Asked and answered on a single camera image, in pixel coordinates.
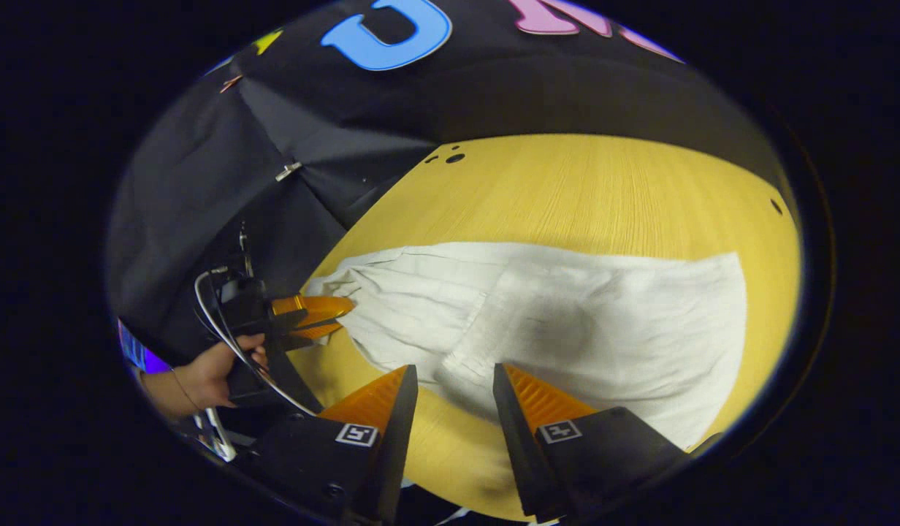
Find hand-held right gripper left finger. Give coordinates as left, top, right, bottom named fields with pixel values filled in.
left=238, top=364, right=419, bottom=525

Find white jeans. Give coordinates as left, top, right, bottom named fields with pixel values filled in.
left=302, top=241, right=748, bottom=450

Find black backdrop cloth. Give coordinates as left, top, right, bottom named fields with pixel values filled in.
left=107, top=0, right=787, bottom=366

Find row of backdrop clips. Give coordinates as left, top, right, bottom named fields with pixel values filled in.
left=220, top=73, right=305, bottom=182

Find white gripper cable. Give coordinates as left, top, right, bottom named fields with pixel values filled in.
left=193, top=267, right=321, bottom=419

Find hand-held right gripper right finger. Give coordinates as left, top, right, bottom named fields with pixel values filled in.
left=492, top=363, right=688, bottom=523

